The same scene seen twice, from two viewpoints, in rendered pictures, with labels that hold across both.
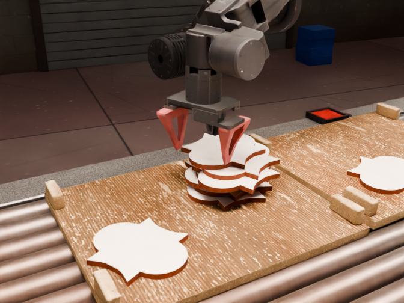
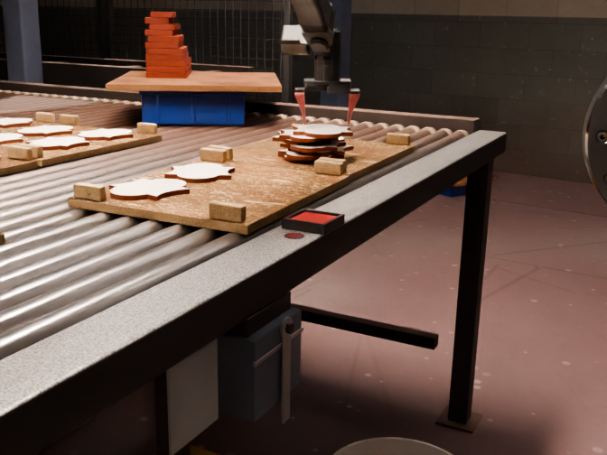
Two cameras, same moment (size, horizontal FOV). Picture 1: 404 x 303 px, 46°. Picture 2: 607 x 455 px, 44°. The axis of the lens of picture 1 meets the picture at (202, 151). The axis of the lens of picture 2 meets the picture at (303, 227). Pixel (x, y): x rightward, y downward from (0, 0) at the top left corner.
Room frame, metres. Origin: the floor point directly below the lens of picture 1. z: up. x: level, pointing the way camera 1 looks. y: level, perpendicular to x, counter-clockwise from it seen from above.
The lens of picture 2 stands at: (2.07, -0.98, 1.24)
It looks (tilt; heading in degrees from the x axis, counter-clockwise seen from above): 16 degrees down; 146
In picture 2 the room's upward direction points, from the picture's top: 1 degrees clockwise
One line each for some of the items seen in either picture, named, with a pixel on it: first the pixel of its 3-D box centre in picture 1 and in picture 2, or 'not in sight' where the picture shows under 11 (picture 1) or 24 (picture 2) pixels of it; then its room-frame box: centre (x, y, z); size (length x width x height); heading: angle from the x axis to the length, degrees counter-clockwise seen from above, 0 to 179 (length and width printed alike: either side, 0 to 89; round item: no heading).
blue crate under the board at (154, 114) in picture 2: not in sight; (196, 102); (-0.06, 0.06, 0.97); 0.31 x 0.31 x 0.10; 60
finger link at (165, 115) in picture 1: (184, 125); (342, 104); (0.73, 0.03, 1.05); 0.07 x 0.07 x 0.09; 56
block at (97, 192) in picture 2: not in sight; (89, 191); (0.86, -0.59, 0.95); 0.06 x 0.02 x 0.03; 31
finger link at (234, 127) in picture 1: (220, 134); (311, 104); (0.69, -0.03, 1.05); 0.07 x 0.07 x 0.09; 56
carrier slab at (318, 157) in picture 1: (375, 156); (219, 190); (0.87, -0.35, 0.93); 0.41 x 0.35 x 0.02; 121
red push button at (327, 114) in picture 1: (327, 116); (312, 221); (1.12, -0.32, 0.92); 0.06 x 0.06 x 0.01; 29
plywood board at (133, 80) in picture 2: not in sight; (199, 80); (-0.12, 0.10, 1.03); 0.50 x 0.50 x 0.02; 60
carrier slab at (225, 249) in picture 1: (196, 213); (314, 154); (0.66, 0.01, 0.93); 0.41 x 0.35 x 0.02; 119
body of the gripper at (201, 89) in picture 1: (203, 87); (327, 71); (0.71, 0.00, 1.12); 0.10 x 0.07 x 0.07; 56
